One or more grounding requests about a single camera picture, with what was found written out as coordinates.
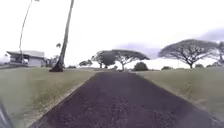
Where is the thin palm tree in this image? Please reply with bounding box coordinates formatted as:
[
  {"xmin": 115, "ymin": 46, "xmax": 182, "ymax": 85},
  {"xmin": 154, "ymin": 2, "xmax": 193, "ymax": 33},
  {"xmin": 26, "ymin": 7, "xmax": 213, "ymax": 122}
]
[{"xmin": 18, "ymin": 0, "xmax": 40, "ymax": 64}]

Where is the low flat-roofed building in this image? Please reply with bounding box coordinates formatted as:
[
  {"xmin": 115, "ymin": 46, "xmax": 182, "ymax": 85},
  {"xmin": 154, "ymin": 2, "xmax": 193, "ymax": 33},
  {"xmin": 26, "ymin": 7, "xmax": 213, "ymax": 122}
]
[{"xmin": 5, "ymin": 49, "xmax": 46, "ymax": 68}]

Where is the dark asphalt path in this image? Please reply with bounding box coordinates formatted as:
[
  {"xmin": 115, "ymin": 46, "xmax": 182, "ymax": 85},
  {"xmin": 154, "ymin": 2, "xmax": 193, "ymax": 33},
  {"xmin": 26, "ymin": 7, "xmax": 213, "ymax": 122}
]
[{"xmin": 28, "ymin": 71, "xmax": 224, "ymax": 128}]

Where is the dark rounded bush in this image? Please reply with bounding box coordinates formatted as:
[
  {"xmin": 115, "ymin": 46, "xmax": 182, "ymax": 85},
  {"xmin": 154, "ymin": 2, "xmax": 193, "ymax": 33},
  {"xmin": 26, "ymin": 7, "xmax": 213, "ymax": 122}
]
[{"xmin": 133, "ymin": 61, "xmax": 149, "ymax": 72}]

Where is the wide flat-crowned tree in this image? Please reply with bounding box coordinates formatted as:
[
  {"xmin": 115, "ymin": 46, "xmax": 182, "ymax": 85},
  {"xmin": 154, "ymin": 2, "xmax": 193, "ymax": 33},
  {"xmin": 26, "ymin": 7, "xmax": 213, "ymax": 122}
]
[{"xmin": 111, "ymin": 49, "xmax": 151, "ymax": 72}]

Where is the grass field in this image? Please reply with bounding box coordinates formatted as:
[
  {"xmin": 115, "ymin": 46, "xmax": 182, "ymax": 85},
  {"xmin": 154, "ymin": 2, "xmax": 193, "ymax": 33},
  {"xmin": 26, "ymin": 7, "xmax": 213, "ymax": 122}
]
[
  {"xmin": 0, "ymin": 66, "xmax": 98, "ymax": 128},
  {"xmin": 134, "ymin": 67, "xmax": 224, "ymax": 116}
]

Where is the tall leaning palm tree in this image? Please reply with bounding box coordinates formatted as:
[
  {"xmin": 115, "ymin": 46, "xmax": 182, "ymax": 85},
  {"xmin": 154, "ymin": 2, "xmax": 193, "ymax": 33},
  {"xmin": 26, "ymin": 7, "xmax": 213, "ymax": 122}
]
[{"xmin": 49, "ymin": 0, "xmax": 76, "ymax": 73}]

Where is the cluster of small trees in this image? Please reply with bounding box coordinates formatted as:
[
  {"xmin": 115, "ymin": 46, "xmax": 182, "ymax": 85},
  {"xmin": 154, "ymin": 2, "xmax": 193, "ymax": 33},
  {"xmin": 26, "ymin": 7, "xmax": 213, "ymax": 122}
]
[{"xmin": 78, "ymin": 59, "xmax": 94, "ymax": 68}]

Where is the large umbrella-shaped tree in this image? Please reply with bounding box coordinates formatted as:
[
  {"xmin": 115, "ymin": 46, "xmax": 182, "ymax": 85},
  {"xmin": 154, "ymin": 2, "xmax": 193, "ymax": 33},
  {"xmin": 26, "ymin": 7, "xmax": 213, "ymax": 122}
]
[{"xmin": 157, "ymin": 38, "xmax": 218, "ymax": 70}]

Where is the dark round-crowned tree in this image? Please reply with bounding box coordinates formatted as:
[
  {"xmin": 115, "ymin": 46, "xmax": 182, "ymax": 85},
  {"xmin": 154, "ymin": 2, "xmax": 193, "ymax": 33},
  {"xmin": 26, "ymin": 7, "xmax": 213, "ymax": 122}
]
[{"xmin": 91, "ymin": 50, "xmax": 117, "ymax": 70}]

